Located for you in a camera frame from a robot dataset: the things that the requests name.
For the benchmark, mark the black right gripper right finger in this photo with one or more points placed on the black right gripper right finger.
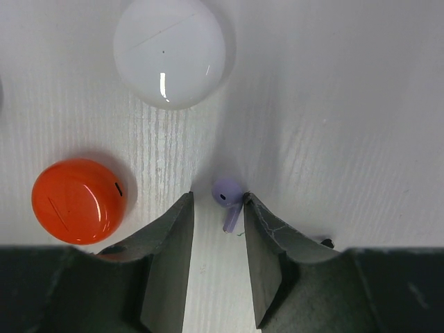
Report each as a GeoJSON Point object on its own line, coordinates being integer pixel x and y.
{"type": "Point", "coordinates": [301, 285]}

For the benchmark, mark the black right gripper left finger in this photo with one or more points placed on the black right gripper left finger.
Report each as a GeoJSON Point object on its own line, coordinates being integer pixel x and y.
{"type": "Point", "coordinates": [136, 285]}

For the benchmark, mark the white earbud charging case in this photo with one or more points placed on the white earbud charging case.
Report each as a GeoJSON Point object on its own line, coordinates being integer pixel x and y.
{"type": "Point", "coordinates": [171, 54]}

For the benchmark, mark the black earbud charging case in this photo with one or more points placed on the black earbud charging case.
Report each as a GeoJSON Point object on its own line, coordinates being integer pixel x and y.
{"type": "Point", "coordinates": [1, 95]}

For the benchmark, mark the orange earbud charging case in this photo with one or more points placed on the orange earbud charging case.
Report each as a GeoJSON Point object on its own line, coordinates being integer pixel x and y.
{"type": "Point", "coordinates": [79, 201]}

